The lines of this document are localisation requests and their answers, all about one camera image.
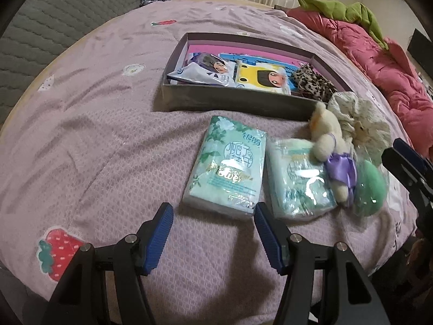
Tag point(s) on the green blanket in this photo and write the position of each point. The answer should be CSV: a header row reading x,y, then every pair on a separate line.
x,y
338,8

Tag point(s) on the teddy bear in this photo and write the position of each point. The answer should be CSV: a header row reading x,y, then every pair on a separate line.
x,y
326,122

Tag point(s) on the green sponge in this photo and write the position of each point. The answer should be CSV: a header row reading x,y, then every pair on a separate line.
x,y
368,186

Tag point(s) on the leopard print scrunchie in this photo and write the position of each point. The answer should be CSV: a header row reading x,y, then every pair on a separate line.
x,y
314,83

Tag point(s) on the grey quilted headboard cover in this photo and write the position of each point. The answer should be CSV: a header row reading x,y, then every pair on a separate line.
x,y
50,23

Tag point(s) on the white floral scrunchie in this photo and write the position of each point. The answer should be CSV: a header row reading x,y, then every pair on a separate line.
x,y
365,118

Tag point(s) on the shallow grey cardboard box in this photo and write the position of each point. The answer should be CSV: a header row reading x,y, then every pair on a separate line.
x,y
236,103

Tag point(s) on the green tissue packet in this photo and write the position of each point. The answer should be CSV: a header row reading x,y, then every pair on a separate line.
x,y
223,162
297,182

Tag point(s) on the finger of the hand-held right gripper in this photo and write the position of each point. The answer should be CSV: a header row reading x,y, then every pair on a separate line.
x,y
406,172
411,154

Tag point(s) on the pink book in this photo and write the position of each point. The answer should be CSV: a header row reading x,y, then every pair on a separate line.
x,y
209,48

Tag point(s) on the black television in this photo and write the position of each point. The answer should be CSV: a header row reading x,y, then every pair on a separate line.
x,y
421,45

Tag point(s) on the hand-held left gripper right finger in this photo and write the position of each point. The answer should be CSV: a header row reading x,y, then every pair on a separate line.
x,y
270,240

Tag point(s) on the white purple cartoon packet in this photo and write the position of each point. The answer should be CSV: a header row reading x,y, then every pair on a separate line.
x,y
209,67

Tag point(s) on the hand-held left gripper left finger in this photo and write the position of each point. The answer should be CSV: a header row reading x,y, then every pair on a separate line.
x,y
159,240

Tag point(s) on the yellow cartoon tissue packet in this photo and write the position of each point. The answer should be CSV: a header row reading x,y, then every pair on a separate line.
x,y
260,78

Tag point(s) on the pink comforter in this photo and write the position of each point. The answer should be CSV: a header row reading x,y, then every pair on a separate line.
x,y
372,50

